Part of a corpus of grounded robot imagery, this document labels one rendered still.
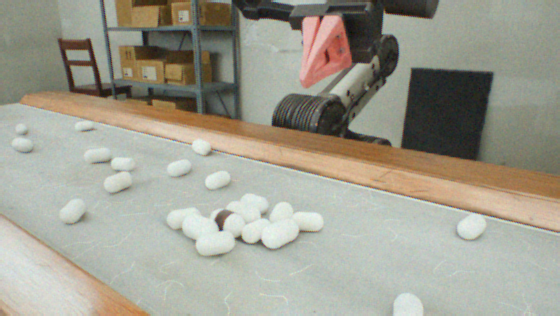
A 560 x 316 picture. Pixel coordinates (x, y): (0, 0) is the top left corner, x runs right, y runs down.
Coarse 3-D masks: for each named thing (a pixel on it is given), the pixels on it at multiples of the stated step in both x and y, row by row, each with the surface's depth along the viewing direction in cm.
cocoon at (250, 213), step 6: (228, 204) 36; (234, 204) 35; (240, 204) 35; (246, 204) 35; (234, 210) 35; (240, 210) 34; (246, 210) 34; (252, 210) 34; (258, 210) 35; (246, 216) 34; (252, 216) 34; (258, 216) 34; (246, 222) 34
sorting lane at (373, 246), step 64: (0, 128) 72; (64, 128) 72; (0, 192) 42; (64, 192) 42; (128, 192) 43; (192, 192) 43; (256, 192) 43; (320, 192) 43; (384, 192) 43; (128, 256) 30; (192, 256) 30; (256, 256) 30; (320, 256) 30; (384, 256) 30; (448, 256) 30; (512, 256) 30
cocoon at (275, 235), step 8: (272, 224) 31; (280, 224) 31; (288, 224) 32; (296, 224) 32; (264, 232) 31; (272, 232) 31; (280, 232) 31; (288, 232) 31; (296, 232) 32; (264, 240) 31; (272, 240) 30; (280, 240) 31; (288, 240) 31; (272, 248) 31
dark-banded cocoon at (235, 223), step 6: (216, 210) 34; (210, 216) 34; (234, 216) 33; (240, 216) 33; (228, 222) 32; (234, 222) 32; (240, 222) 32; (228, 228) 32; (234, 228) 32; (240, 228) 32; (234, 234) 32; (240, 234) 33
